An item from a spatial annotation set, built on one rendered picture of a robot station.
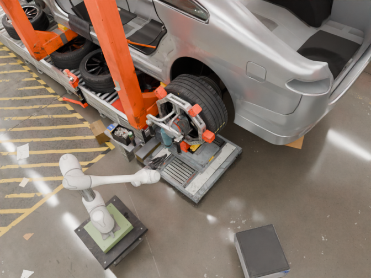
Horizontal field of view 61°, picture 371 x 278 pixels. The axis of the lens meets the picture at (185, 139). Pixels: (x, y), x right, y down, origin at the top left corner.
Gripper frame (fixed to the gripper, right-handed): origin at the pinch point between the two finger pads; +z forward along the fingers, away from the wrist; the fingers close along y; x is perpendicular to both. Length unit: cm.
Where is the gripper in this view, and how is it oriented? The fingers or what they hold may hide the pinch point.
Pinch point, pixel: (164, 156)
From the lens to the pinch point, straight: 287.8
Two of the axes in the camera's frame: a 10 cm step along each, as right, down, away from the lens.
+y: -8.1, -4.3, 4.0
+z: 5.9, -5.0, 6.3
